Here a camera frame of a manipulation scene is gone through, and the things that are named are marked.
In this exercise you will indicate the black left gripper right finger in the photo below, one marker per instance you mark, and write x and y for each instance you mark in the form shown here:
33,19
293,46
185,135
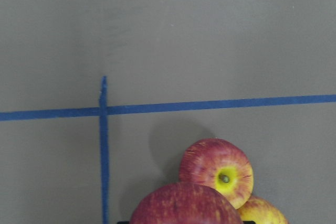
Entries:
248,222

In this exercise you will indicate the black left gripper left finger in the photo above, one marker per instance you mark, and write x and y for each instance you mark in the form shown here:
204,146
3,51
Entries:
123,222

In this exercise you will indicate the lone red-yellow apple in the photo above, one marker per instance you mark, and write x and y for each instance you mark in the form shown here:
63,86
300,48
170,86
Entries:
184,202

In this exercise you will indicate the front right red-yellow apple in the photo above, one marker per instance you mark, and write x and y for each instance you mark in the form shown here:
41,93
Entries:
259,210

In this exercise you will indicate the rear red-yellow apple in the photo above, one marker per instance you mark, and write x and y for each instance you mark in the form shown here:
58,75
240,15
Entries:
221,165

